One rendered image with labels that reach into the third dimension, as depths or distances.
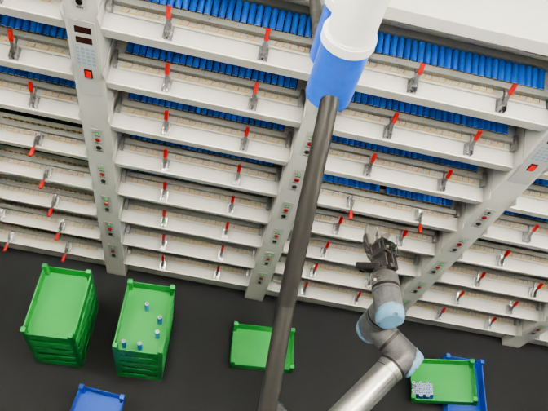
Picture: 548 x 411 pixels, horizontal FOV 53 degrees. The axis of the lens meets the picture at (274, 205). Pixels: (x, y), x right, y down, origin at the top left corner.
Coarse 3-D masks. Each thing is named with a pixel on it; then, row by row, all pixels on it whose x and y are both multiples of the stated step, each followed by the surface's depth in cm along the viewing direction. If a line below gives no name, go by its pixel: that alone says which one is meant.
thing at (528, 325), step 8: (528, 320) 273; (528, 328) 272; (504, 336) 292; (512, 336) 284; (520, 336) 281; (528, 336) 280; (536, 336) 279; (504, 344) 292; (512, 344) 291; (520, 344) 289
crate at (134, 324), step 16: (128, 288) 236; (144, 288) 239; (160, 288) 238; (128, 304) 235; (160, 304) 237; (128, 320) 231; (144, 320) 232; (128, 336) 227; (144, 336) 228; (160, 336) 230; (128, 352) 221; (144, 352) 220; (160, 352) 218
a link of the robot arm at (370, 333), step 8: (368, 312) 175; (360, 320) 180; (368, 320) 175; (360, 328) 180; (368, 328) 177; (376, 328) 174; (360, 336) 181; (368, 336) 178; (376, 336) 176; (384, 336) 175; (376, 344) 177
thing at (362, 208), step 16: (384, 192) 209; (400, 192) 209; (336, 208) 207; (352, 208) 206; (368, 208) 207; (384, 208) 207; (448, 208) 211; (464, 208) 206; (416, 224) 211; (432, 224) 209; (448, 224) 209
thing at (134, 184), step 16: (128, 176) 216; (144, 176) 215; (160, 176) 216; (128, 192) 215; (144, 192) 216; (160, 192) 217; (176, 192) 218; (192, 192) 219; (208, 192) 219; (224, 192) 218; (240, 192) 220; (192, 208) 217; (208, 208) 218; (224, 208) 219; (240, 208) 220; (256, 208) 220
